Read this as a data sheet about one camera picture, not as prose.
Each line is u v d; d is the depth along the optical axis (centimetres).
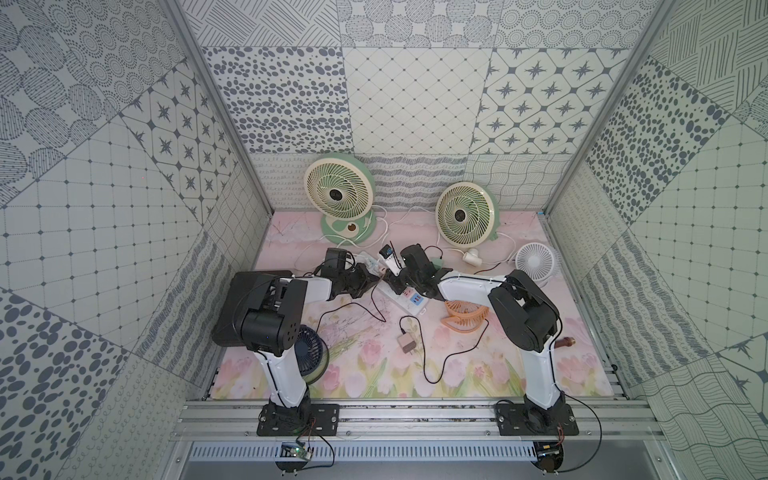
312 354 82
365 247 108
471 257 104
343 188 93
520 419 73
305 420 66
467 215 101
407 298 93
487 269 104
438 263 104
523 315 53
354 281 88
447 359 84
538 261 96
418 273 76
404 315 93
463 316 83
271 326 50
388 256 84
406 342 86
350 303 95
